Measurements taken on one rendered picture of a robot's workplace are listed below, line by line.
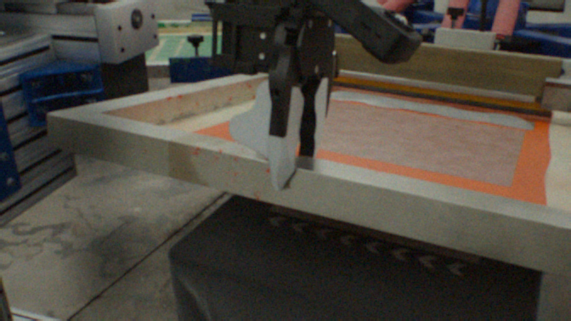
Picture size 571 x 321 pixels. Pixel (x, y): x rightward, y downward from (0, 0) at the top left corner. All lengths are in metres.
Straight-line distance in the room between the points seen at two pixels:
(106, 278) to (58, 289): 0.18
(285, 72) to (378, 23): 0.08
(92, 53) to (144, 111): 0.29
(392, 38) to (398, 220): 0.14
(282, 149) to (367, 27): 0.11
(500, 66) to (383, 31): 0.60
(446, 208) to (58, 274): 2.11
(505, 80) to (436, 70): 0.12
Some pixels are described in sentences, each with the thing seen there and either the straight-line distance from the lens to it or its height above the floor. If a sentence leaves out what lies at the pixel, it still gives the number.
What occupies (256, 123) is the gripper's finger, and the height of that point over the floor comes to 1.19.
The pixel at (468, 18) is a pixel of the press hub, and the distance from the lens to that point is 1.78.
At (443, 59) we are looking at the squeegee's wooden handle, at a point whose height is 1.11.
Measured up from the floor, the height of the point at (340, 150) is 1.09.
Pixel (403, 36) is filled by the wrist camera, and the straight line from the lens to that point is 0.40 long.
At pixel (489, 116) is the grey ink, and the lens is 0.92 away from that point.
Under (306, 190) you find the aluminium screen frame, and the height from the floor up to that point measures 1.14.
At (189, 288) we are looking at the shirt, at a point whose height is 0.90.
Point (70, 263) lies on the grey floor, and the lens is 2.46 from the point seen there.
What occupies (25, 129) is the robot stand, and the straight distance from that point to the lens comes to 0.96.
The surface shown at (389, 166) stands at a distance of 0.60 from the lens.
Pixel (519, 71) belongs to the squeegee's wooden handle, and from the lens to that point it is 0.98.
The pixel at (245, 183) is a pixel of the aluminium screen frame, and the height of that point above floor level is 1.13.
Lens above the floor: 1.36
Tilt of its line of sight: 26 degrees down
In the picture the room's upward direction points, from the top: straight up
